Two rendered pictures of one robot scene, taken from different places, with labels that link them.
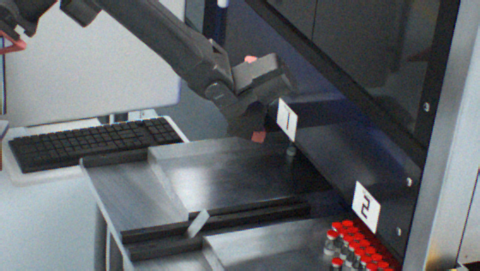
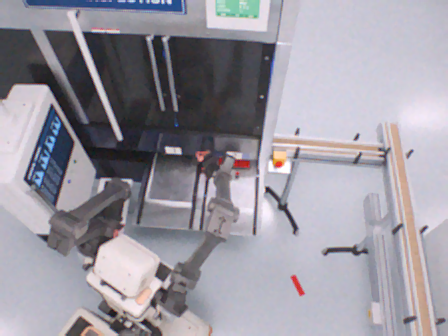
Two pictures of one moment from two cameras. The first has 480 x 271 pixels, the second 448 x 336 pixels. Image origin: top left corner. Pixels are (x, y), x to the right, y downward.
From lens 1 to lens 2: 141 cm
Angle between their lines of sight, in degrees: 50
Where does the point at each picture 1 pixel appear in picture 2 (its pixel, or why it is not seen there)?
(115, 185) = (156, 218)
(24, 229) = (34, 248)
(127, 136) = not seen: hidden behind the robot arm
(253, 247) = (211, 191)
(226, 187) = (175, 183)
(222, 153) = (153, 174)
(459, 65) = (272, 115)
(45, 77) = not seen: hidden behind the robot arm
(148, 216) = (180, 215)
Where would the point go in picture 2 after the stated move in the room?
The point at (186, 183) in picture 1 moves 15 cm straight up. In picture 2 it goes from (167, 195) to (163, 182)
